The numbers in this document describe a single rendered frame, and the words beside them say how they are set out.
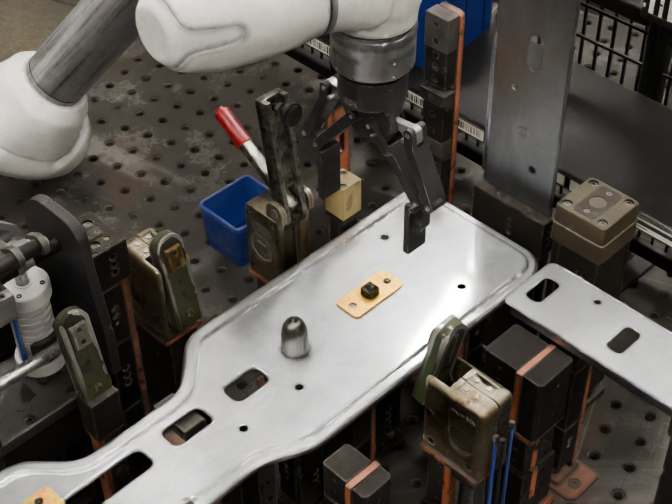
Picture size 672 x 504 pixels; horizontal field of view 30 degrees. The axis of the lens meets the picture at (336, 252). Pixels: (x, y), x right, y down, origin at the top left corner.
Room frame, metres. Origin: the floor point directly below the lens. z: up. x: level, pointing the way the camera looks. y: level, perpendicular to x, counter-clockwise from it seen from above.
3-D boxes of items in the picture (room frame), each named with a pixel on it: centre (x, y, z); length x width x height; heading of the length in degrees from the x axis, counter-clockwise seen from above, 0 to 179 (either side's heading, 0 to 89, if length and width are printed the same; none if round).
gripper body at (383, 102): (1.10, -0.04, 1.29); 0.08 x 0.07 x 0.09; 44
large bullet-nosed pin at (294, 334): (1.01, 0.05, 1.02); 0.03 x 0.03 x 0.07
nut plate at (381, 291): (1.09, -0.04, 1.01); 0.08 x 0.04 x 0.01; 134
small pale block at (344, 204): (1.24, -0.01, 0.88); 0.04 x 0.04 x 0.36; 44
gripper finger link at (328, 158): (1.14, 0.01, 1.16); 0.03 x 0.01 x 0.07; 134
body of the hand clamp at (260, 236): (1.21, 0.07, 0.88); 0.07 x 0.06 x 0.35; 44
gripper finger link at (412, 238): (1.05, -0.09, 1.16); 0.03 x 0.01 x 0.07; 134
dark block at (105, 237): (1.08, 0.28, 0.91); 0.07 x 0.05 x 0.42; 44
